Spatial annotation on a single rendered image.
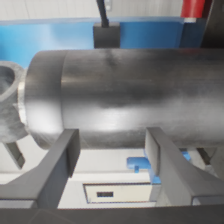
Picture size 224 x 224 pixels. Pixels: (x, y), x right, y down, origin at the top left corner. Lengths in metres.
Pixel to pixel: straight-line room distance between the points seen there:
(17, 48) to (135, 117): 0.64
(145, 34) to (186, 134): 0.49
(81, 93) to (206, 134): 0.22
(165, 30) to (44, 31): 0.47
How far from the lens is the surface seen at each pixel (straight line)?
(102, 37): 0.61
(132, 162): 3.04
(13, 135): 0.41
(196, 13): 0.53
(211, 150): 0.64
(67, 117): 0.27
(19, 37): 0.78
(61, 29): 0.72
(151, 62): 0.29
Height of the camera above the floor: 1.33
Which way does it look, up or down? level
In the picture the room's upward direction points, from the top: 91 degrees counter-clockwise
